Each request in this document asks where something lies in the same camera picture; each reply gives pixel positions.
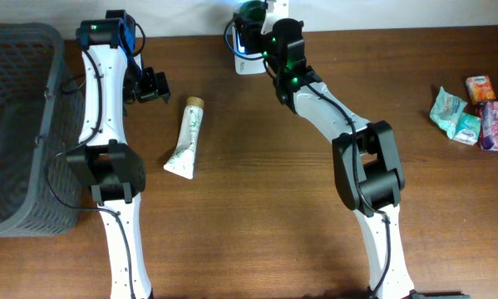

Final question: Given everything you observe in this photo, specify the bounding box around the green lid jar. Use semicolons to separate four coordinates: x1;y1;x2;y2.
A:
238;0;267;22

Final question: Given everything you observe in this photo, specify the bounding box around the white floral tube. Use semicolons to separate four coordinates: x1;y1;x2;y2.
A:
164;96;205;179

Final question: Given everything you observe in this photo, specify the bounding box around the teal wet wipes pack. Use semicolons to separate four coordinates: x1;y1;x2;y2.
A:
429;86;467;140

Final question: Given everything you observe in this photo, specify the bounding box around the orange small tissue pack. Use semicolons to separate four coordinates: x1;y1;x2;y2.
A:
466;76;496;105

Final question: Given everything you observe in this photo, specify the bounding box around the small teal gum box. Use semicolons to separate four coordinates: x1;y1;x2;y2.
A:
453;113;481;145

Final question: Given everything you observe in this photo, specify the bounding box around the red purple tissue pack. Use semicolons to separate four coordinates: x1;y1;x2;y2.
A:
477;101;498;151

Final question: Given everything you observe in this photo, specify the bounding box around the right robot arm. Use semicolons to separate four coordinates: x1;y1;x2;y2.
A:
229;7;415;298

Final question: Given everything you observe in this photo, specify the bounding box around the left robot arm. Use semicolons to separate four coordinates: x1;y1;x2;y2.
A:
66;10;170;299

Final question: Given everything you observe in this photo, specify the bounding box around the white barcode scanner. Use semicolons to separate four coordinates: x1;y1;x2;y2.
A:
232;28;265;76

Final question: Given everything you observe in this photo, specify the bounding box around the grey plastic mesh basket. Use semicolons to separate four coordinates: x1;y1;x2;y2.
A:
0;23;85;238

